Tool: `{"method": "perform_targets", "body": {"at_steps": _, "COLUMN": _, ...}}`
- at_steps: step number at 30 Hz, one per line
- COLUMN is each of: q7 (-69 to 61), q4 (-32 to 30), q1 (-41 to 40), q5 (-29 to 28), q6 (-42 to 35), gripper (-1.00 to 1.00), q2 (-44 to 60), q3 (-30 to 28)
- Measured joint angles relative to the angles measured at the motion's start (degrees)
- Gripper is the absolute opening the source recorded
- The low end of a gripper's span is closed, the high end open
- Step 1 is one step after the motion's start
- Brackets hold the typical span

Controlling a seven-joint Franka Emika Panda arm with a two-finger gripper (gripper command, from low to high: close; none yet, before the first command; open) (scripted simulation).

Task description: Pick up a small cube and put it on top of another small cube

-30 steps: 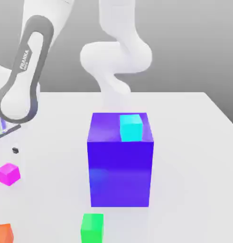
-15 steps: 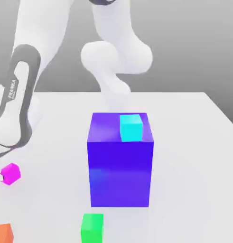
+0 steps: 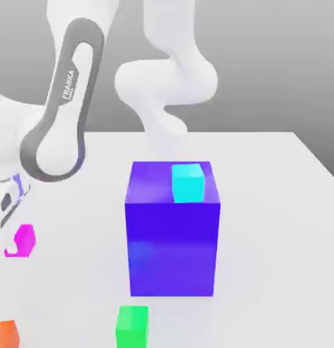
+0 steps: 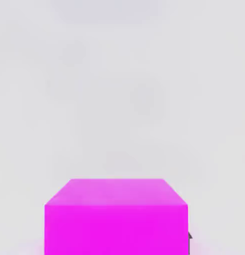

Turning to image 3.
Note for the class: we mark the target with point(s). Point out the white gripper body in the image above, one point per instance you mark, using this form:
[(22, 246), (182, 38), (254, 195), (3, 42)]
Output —
[(8, 225)]

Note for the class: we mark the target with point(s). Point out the small magenta cube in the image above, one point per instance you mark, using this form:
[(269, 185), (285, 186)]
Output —
[(26, 240)]

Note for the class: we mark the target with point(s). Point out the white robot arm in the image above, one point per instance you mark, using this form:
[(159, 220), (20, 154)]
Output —
[(166, 81)]

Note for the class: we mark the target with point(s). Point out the small orange cube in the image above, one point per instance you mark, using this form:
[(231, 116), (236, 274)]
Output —
[(4, 335)]

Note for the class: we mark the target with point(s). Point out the small green cube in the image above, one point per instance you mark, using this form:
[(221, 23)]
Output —
[(131, 327)]

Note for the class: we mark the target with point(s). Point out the small cyan cube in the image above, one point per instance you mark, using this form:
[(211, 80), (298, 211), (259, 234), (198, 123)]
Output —
[(188, 185)]

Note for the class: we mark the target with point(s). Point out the large purple box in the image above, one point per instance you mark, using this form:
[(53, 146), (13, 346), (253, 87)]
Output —
[(172, 250)]

